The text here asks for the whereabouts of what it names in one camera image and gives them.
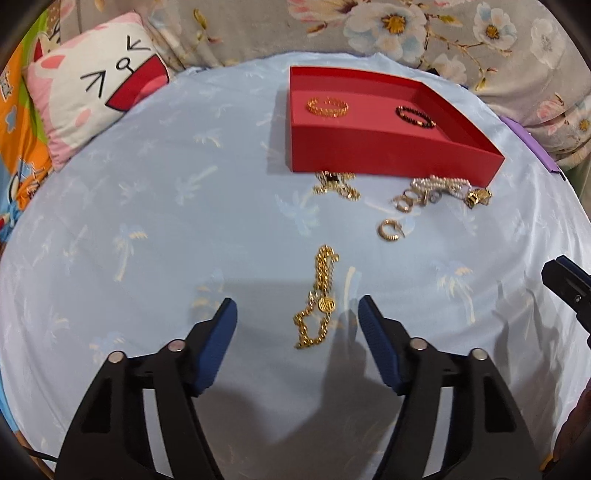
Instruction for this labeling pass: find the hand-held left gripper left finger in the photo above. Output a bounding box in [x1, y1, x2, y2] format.
[54, 298, 238, 480]

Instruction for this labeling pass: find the gold hoop earring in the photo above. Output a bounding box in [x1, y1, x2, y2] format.
[378, 219, 405, 241]

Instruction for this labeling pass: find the black bead bracelet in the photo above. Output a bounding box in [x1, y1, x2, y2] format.
[396, 105, 437, 130]

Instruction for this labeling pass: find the orange and green cartoon sheet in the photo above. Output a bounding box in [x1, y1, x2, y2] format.
[0, 9, 63, 241]

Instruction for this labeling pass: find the grey floral blanket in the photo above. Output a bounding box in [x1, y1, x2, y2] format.
[46, 0, 591, 172]

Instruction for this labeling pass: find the purple mat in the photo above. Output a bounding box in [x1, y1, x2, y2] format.
[501, 115, 568, 175]

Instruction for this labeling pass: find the cartoon face pillow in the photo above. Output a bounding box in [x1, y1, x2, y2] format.
[23, 11, 171, 171]

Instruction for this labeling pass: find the gold bangle bracelet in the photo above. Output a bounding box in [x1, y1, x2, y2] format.
[307, 96, 348, 119]

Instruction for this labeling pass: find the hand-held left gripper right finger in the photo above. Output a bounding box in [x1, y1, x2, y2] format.
[358, 295, 546, 480]

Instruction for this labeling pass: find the black cable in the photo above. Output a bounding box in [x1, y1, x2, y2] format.
[21, 445, 61, 463]

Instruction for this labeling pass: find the gold clover necklace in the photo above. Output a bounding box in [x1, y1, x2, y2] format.
[313, 171, 362, 202]

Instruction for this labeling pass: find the red jewelry box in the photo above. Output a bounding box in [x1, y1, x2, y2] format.
[288, 66, 506, 185]

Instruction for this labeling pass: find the gold chain bracelet with charm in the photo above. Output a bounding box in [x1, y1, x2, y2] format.
[293, 244, 343, 350]

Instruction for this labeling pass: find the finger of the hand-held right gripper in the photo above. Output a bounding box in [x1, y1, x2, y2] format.
[541, 255, 591, 337]

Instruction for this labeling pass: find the light blue palm-print cloth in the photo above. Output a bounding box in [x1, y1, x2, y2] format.
[0, 53, 591, 480]

